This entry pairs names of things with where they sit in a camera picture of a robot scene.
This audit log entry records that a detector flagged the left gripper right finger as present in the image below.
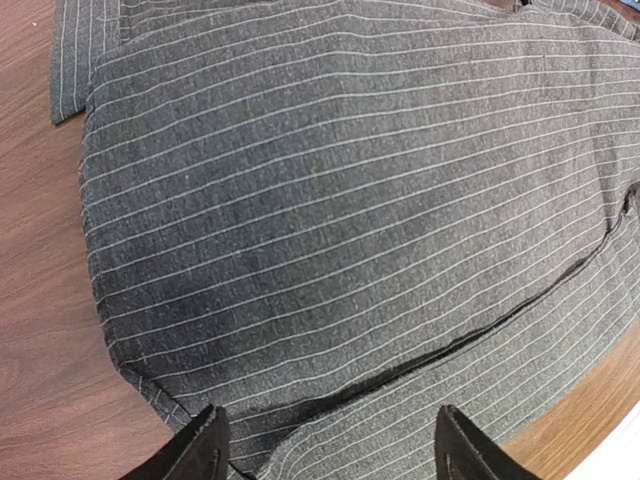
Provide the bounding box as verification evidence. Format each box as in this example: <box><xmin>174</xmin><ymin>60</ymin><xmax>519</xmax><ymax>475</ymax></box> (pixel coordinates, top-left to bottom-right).
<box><xmin>434</xmin><ymin>405</ymin><xmax>539</xmax><ymax>480</ymax></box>

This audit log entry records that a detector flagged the black striped shirt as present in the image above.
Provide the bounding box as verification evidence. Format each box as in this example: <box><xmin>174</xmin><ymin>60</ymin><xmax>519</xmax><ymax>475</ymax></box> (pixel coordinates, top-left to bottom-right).
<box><xmin>50</xmin><ymin>1</ymin><xmax>639</xmax><ymax>479</ymax></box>

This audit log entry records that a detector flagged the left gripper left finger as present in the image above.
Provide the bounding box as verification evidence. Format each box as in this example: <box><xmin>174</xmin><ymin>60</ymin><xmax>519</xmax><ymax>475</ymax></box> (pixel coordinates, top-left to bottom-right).
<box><xmin>121</xmin><ymin>405</ymin><xmax>230</xmax><ymax>480</ymax></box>

